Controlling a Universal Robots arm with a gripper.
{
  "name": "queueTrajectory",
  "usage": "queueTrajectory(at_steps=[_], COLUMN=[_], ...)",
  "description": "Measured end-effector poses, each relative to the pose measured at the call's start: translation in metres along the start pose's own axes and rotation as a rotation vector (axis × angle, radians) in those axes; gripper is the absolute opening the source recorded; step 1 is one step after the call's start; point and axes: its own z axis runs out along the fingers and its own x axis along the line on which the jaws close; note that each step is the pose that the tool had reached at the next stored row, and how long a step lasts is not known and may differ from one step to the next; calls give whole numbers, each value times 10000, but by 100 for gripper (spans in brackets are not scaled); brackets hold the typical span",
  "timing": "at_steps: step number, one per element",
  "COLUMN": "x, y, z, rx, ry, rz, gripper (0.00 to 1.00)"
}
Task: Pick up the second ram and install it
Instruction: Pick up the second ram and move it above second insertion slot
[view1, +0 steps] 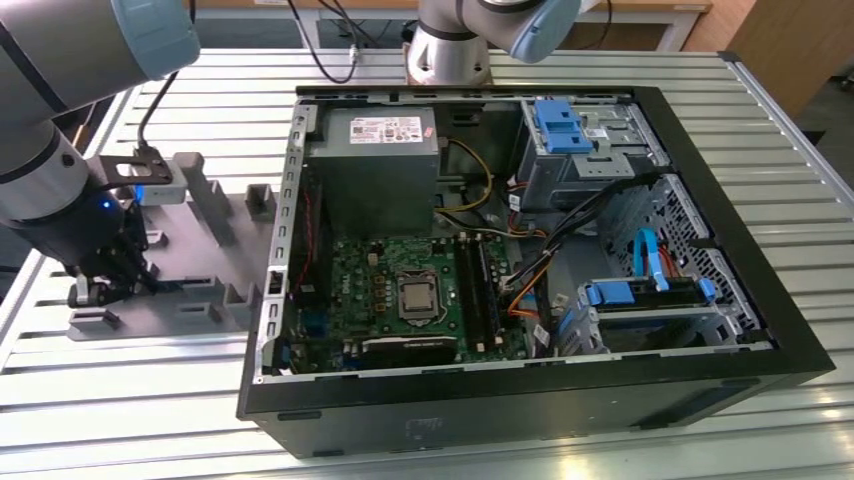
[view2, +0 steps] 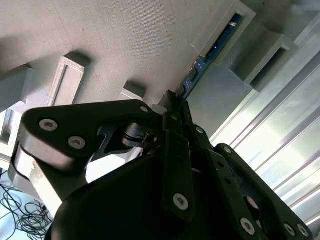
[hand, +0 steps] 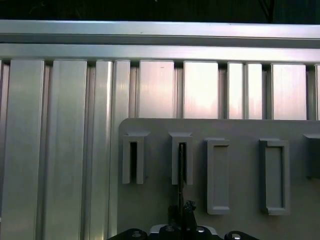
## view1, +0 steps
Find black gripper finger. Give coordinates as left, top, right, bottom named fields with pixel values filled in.
left=66, top=248, right=146, bottom=309
left=124, top=201, right=164, bottom=297

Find black RAM slot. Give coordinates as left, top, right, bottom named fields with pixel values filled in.
left=455, top=233, right=483, bottom=352

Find grey parts rack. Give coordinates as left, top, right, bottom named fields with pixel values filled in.
left=66, top=152, right=279, bottom=344

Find green motherboard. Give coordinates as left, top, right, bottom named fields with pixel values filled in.
left=292, top=233, right=535, bottom=374

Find grey power supply unit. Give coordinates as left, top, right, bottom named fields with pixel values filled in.
left=306, top=107, right=446, bottom=241

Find silver CPU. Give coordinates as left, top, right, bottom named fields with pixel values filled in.
left=399, top=283, right=435, bottom=311

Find metal socket cover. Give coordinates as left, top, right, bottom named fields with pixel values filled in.
left=394, top=272, right=446, bottom=328

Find black graphics card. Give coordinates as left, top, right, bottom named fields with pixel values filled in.
left=359, top=334, right=462, bottom=371

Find blue plastic latch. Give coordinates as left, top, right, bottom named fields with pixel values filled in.
left=533, top=99, right=594, bottom=154

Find black PC case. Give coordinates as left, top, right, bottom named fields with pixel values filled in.
left=236, top=84, right=839, bottom=459

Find silver drive cage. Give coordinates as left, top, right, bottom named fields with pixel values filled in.
left=519, top=99, right=673, bottom=211

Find blue disk carrier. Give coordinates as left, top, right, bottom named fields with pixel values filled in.
left=585, top=279, right=721, bottom=307

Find silver disk bay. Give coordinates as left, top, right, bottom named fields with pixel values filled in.
left=577, top=277, right=775, bottom=354

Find black disk drive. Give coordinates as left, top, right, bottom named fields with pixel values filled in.
left=650, top=279, right=701, bottom=306

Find wooden desk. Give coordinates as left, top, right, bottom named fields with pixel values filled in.
left=199, top=0, right=713, bottom=52

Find brown wooden cabinet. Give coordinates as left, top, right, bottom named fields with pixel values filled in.
left=726, top=0, right=854, bottom=119

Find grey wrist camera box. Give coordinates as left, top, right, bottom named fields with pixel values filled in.
left=136, top=159, right=190, bottom=205

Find black camera bracket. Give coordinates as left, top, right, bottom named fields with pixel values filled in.
left=99, top=152, right=172, bottom=190

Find black camera cable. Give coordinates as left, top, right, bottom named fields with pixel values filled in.
left=136, top=69, right=183, bottom=154

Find black cable with silver plug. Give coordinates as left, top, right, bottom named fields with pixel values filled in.
left=286, top=0, right=366, bottom=85

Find grey white wire bundle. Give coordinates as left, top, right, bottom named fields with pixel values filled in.
left=437, top=207, right=549, bottom=239

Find yellow black power wires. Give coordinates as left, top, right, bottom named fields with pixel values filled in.
left=437, top=139, right=497, bottom=226

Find red black power wire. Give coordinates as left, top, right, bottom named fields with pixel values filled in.
left=503, top=174, right=539, bottom=239

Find orange data wire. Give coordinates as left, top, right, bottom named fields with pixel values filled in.
left=506, top=272, right=555, bottom=319

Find black wire bundle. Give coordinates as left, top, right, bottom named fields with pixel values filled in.
left=499, top=178, right=646, bottom=301

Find blue flat data wire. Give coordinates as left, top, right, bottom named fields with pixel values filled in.
left=631, top=227, right=670, bottom=294

